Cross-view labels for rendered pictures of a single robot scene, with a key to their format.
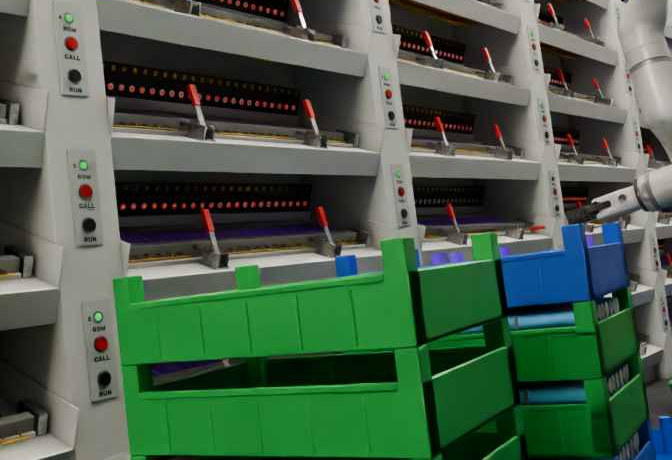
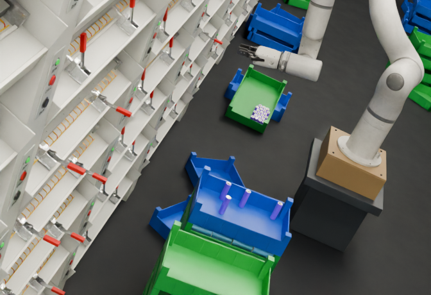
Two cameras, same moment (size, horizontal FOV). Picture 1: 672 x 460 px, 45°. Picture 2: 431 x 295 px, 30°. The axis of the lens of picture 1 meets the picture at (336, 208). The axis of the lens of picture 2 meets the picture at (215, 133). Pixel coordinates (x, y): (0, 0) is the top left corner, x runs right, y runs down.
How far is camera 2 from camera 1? 1.88 m
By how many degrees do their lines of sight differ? 49
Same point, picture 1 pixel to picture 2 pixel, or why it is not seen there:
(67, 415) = (71, 242)
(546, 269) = (272, 243)
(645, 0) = not seen: outside the picture
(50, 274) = (85, 193)
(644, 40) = not seen: outside the picture
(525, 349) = not seen: hidden behind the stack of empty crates
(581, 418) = not seen: hidden behind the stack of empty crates
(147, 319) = (172, 282)
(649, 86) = (315, 19)
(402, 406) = not seen: outside the picture
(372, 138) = (185, 40)
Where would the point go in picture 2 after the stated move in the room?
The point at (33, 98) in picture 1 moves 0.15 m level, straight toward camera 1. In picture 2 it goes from (108, 128) to (144, 164)
